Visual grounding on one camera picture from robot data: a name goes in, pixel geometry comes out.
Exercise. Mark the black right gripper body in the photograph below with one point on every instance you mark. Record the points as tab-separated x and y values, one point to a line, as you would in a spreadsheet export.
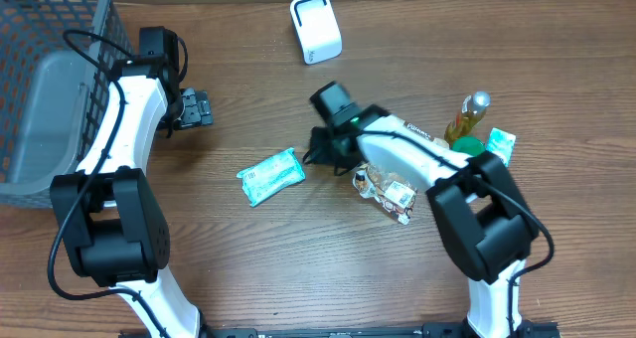
332	154

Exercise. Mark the green lidded jar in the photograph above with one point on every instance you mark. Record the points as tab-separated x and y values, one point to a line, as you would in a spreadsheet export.
468	145

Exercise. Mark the green flushable wipes pack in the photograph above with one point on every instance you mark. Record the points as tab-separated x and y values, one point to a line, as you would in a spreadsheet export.
265	179

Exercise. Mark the small teal tissue pack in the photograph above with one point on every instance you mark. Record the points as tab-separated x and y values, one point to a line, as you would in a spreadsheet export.
501	143

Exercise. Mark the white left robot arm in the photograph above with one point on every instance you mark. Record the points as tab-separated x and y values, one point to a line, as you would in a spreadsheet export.
110	222

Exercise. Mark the white barcode scanner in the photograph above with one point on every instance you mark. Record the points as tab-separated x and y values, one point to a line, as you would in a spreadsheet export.
317	30

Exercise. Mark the yellow oil bottle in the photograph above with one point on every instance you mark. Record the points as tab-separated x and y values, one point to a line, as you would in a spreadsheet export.
472	111

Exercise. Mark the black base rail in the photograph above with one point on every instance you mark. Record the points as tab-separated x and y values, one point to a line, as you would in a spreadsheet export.
338	332

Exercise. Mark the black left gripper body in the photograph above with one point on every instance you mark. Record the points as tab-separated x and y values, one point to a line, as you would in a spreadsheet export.
196	110

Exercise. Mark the brown mixed nuts bag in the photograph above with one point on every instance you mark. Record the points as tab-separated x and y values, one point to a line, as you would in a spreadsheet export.
390	194

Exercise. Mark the dark grey plastic basket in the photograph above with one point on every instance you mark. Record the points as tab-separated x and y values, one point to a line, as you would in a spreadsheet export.
54	91

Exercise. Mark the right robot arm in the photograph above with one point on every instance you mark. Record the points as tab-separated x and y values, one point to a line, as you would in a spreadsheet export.
483	220

